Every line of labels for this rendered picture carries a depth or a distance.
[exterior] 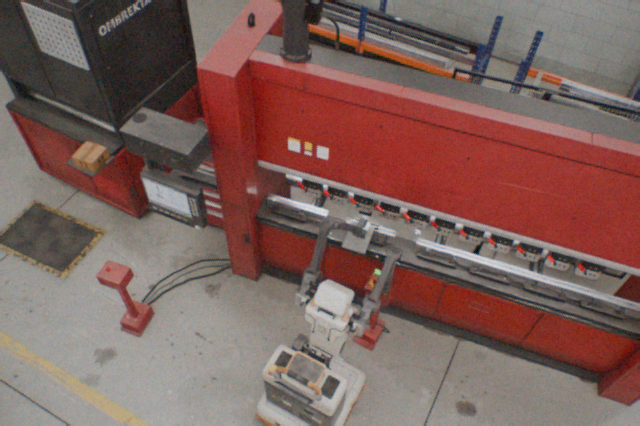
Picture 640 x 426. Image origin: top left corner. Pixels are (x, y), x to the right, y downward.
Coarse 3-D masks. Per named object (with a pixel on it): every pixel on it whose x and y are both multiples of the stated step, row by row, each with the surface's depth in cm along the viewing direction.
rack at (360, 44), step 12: (384, 0) 513; (360, 12) 477; (384, 12) 519; (360, 24) 486; (348, 36) 504; (360, 36) 494; (360, 48) 503; (372, 48) 497; (492, 48) 491; (396, 60) 493; (408, 60) 487; (432, 72) 484; (444, 72) 478
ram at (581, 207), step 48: (288, 96) 345; (336, 144) 362; (384, 144) 347; (432, 144) 333; (480, 144) 321; (384, 192) 381; (432, 192) 364; (480, 192) 349; (528, 192) 336; (576, 192) 323; (624, 192) 311; (576, 240) 352; (624, 240) 338
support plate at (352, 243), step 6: (354, 222) 419; (372, 228) 416; (348, 234) 412; (348, 240) 408; (354, 240) 409; (360, 240) 409; (366, 240) 409; (342, 246) 405; (348, 246) 405; (354, 246) 405; (360, 246) 405; (366, 246) 405; (360, 252) 402
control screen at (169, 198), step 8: (144, 184) 370; (152, 184) 366; (160, 184) 362; (152, 192) 374; (160, 192) 370; (168, 192) 365; (176, 192) 361; (152, 200) 382; (160, 200) 377; (168, 200) 373; (176, 200) 369; (184, 200) 364; (168, 208) 381; (176, 208) 376; (184, 208) 372
